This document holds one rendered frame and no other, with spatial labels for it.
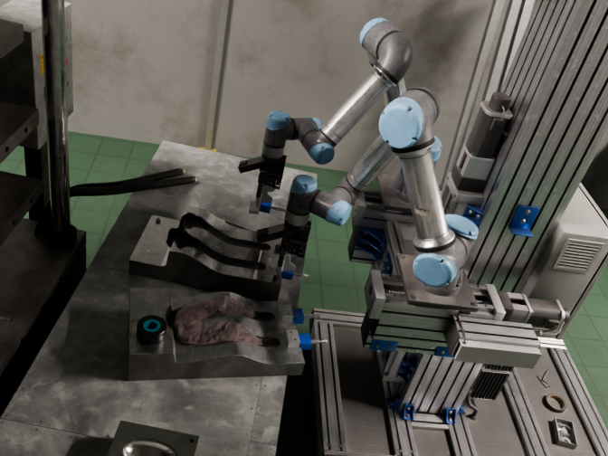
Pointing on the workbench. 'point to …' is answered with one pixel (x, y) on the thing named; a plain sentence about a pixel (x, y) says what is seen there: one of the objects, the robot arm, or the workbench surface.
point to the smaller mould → (151, 441)
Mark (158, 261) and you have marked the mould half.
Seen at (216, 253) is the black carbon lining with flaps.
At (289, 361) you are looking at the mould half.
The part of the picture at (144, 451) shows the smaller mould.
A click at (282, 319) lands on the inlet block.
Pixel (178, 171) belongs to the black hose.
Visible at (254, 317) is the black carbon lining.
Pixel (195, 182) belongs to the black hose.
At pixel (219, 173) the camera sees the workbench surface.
